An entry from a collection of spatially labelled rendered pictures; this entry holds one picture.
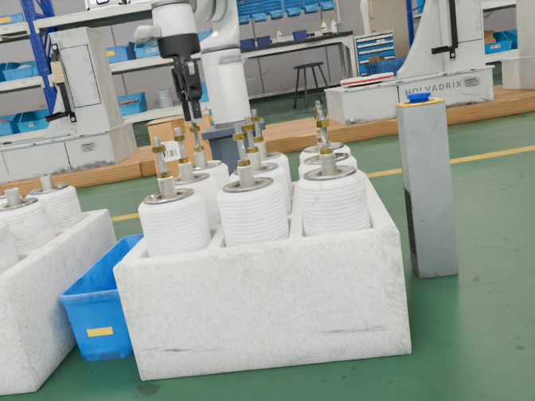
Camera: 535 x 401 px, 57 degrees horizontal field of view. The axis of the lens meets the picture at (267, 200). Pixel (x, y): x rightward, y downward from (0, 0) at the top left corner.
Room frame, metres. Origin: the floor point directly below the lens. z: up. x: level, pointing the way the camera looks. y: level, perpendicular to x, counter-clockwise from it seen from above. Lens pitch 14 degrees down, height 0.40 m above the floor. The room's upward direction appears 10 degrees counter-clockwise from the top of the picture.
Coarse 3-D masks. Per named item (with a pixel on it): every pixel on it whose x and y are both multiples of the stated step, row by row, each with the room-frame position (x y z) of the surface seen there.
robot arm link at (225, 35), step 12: (216, 0) 1.14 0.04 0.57; (228, 0) 1.17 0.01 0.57; (216, 12) 1.16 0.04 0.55; (228, 12) 1.18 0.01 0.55; (216, 24) 1.22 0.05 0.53; (228, 24) 1.18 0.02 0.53; (216, 36) 1.16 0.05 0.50; (228, 36) 1.16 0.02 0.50; (204, 48) 1.16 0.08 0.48; (216, 48) 1.15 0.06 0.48; (228, 48) 1.15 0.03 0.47
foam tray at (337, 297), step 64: (128, 256) 0.68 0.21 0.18; (192, 256) 0.63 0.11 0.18; (256, 256) 0.62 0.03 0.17; (320, 256) 0.61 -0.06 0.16; (384, 256) 0.60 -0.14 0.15; (128, 320) 0.64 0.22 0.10; (192, 320) 0.63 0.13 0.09; (256, 320) 0.62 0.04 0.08; (320, 320) 0.61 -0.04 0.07; (384, 320) 0.60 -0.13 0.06
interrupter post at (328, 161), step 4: (320, 156) 0.68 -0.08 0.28; (324, 156) 0.67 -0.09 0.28; (328, 156) 0.67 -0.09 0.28; (332, 156) 0.67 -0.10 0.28; (320, 160) 0.68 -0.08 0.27; (324, 160) 0.67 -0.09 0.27; (328, 160) 0.67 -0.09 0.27; (332, 160) 0.67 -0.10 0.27; (324, 164) 0.67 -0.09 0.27; (328, 164) 0.67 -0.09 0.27; (332, 164) 0.67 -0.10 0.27; (336, 164) 0.68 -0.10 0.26; (324, 168) 0.67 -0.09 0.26; (328, 168) 0.67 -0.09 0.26; (332, 168) 0.67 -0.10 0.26; (336, 168) 0.68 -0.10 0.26; (324, 172) 0.67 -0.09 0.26; (328, 172) 0.67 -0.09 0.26; (332, 172) 0.67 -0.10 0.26; (336, 172) 0.67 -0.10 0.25
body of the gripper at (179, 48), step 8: (160, 40) 0.92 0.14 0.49; (168, 40) 0.91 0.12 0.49; (176, 40) 0.91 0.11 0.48; (184, 40) 0.91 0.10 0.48; (192, 40) 0.92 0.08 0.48; (160, 48) 0.92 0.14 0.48; (168, 48) 0.91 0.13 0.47; (176, 48) 0.91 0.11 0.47; (184, 48) 0.91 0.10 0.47; (192, 48) 0.92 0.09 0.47; (200, 48) 0.94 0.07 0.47; (168, 56) 0.92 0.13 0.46; (176, 56) 0.92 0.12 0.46; (184, 56) 0.91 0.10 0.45; (176, 64) 0.95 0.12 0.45; (184, 80) 0.92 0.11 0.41
